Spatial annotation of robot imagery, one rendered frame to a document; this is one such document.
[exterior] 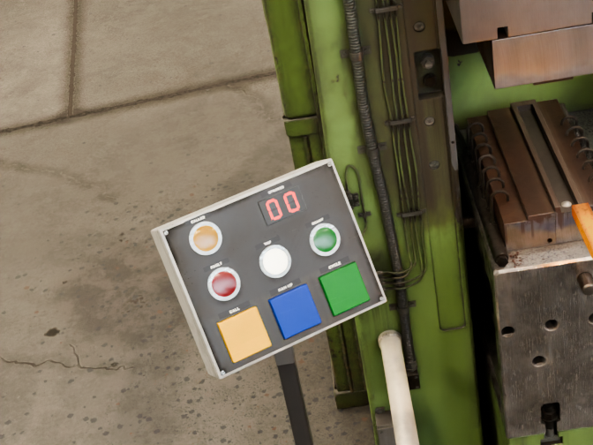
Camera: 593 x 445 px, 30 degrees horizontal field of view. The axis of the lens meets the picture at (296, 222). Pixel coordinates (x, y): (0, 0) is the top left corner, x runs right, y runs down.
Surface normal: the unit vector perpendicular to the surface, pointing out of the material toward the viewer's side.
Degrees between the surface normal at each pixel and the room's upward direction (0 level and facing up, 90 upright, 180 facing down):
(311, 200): 60
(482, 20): 90
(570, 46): 90
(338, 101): 90
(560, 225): 90
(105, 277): 0
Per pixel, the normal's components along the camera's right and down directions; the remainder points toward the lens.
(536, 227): 0.04, 0.56
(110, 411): -0.16, -0.81
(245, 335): 0.31, -0.03
